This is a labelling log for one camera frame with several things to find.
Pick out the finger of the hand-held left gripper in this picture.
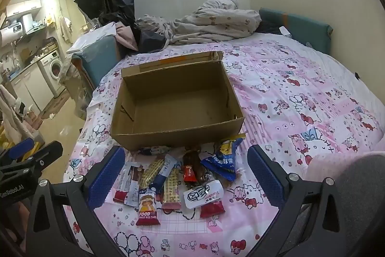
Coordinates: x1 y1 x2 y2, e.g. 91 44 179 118
0 138 35 162
29 141 64 180

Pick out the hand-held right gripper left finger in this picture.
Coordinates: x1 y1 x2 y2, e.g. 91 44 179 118
26 146 127 257

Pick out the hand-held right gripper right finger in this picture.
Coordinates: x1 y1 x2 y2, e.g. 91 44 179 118
247 144 349 257

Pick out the white red bar packet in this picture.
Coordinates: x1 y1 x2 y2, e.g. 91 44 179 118
125 165 144 207
113 163 133 204

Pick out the clear wafer biscuit packet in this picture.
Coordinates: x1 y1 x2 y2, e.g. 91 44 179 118
140 156 165 189
162 168 183 211

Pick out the blue yellow snack bag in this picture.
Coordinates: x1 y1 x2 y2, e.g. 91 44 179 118
200 137 246 183

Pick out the white packet with black drawing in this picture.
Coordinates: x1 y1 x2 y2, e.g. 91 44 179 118
183 180 225 210

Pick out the brown snack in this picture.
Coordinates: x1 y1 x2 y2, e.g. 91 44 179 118
182 151 209 184

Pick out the brown cardboard box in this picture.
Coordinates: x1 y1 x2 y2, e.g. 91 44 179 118
110 51 245 152

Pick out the clothes drying rack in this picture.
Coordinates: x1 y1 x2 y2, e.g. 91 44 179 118
0 85 41 145

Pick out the blue white snack packet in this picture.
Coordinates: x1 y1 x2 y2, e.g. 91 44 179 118
149 154 179 192

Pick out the white kitchen cabinet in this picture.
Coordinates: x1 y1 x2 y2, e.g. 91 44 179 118
9 63 55 113

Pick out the red snack packet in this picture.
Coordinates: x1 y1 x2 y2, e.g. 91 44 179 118
200 201 226 219

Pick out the small red candy packet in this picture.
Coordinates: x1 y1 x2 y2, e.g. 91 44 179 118
183 165 197 183

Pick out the white washing machine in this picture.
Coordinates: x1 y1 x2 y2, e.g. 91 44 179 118
38 51 66 96

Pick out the pink printed bed sheet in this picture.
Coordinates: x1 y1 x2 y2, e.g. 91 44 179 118
63 33 385 257

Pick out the dark grey cloth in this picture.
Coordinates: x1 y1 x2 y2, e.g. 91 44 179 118
313 151 385 257

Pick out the teal cushion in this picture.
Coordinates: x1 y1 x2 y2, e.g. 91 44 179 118
71 34 121 89

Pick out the white water heater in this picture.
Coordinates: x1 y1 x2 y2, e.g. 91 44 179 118
0 23 24 47

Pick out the white paper sheet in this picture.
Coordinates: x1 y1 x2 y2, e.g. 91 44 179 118
66 21 118 54

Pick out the pink cloth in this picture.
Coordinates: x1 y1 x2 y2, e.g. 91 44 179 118
115 22 139 52

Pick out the black bag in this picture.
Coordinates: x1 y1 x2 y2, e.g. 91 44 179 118
99 12 167 53

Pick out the teal headboard pad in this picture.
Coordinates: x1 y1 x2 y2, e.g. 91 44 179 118
258 7 333 54

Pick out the crumpled floral quilt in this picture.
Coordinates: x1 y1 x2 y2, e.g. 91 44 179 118
135 0 262 46

